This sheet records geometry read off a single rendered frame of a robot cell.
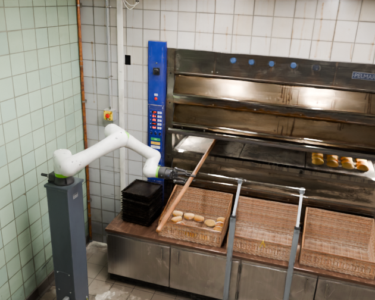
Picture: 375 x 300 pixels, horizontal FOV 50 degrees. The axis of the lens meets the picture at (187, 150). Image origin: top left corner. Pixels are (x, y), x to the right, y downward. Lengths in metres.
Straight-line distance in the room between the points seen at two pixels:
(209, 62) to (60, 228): 1.77
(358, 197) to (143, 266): 1.94
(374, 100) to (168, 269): 2.17
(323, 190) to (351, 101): 0.79
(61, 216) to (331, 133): 2.21
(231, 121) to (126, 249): 1.45
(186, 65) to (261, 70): 0.63
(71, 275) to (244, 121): 1.87
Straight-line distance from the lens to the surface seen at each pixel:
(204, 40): 3.42
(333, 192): 3.65
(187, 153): 3.69
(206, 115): 3.53
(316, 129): 3.45
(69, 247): 3.27
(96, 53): 3.79
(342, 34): 3.31
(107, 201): 4.24
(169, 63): 3.53
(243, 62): 3.39
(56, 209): 3.16
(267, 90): 3.39
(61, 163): 2.86
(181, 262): 3.57
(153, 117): 3.65
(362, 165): 3.76
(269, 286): 3.52
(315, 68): 3.33
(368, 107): 3.42
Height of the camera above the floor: 2.53
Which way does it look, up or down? 21 degrees down
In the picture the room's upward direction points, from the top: 3 degrees clockwise
